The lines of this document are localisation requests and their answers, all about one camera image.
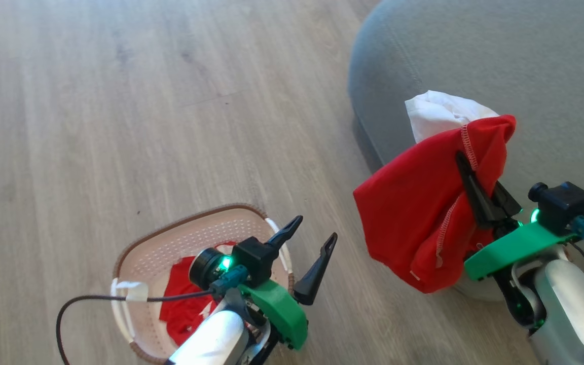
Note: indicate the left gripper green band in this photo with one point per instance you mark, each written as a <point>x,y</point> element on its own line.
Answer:
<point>282,312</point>

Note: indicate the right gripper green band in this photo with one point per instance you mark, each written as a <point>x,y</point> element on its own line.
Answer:
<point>515,248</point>

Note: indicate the red and white garment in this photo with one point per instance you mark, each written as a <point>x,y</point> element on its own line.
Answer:
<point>408,213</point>
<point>185,299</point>

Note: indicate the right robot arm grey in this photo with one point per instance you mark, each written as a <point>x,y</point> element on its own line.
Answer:
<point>571,304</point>

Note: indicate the grey fabric sofa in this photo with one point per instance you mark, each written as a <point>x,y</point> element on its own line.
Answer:
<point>500,50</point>

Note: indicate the cream laundry basket brown rim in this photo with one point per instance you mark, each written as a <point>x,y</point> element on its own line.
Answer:
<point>170,243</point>

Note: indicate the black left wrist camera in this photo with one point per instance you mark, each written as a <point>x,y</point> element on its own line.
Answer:
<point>251,258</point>

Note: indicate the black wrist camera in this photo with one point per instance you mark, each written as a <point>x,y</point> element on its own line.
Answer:
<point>566,205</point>
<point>251,258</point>

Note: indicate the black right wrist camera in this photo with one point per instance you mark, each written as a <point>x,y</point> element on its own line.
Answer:
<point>566,205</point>

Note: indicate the teal left camera connector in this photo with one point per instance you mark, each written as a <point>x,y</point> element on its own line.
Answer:
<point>228,281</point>

